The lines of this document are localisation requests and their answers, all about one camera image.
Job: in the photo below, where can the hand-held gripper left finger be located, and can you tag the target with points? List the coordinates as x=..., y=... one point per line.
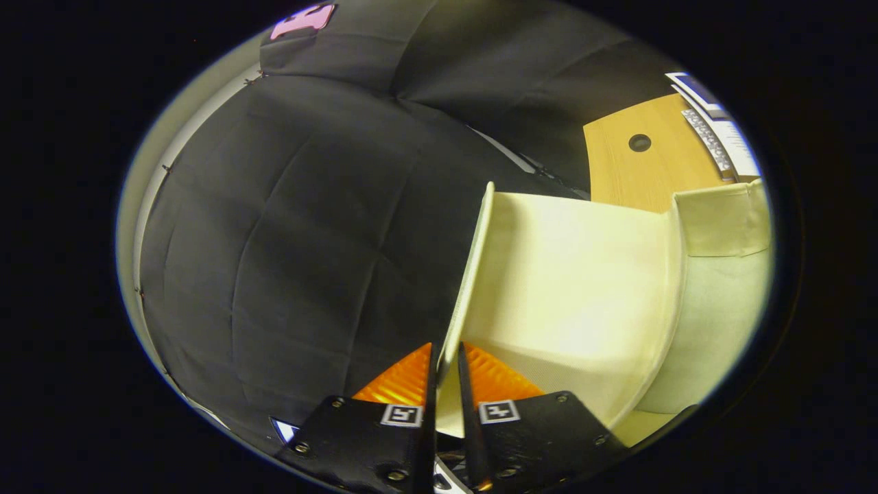
x=363, y=446

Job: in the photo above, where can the blue and white device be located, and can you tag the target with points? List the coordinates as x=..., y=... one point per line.
x=285, y=430

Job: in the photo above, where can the beige fabric storage box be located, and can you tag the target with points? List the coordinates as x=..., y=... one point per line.
x=569, y=288

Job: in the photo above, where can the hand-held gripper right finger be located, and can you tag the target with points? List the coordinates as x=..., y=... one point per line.
x=535, y=439

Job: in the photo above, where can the white book with blue picture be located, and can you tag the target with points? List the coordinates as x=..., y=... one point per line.
x=696, y=92

